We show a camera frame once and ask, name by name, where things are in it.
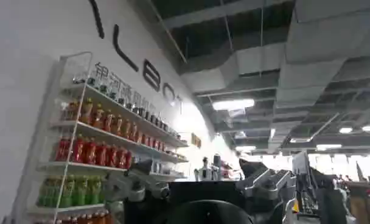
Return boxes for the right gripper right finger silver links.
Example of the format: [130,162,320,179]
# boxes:
[236,158,297,211]

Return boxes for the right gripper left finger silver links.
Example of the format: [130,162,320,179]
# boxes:
[103,161,171,203]

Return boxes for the grey monitor on stand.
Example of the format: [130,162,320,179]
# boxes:
[291,151,311,184]

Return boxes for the white and black robot machine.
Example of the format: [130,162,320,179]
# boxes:
[193,153,223,182]

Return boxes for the white shelf rack with bottles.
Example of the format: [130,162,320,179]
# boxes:
[26,51,189,224]

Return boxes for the large rectangular ceiling light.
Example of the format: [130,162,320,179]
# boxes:
[211,98,256,111]

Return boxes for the cluttered work desk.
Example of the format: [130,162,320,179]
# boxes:
[333,172,370,224]

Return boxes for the small wooden wall plaque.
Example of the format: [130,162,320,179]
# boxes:
[190,133,202,149]

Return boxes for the black wall lettering sign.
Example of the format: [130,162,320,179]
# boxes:
[87,0,183,106]

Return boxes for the white ventilation duct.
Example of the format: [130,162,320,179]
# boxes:
[180,0,370,106]

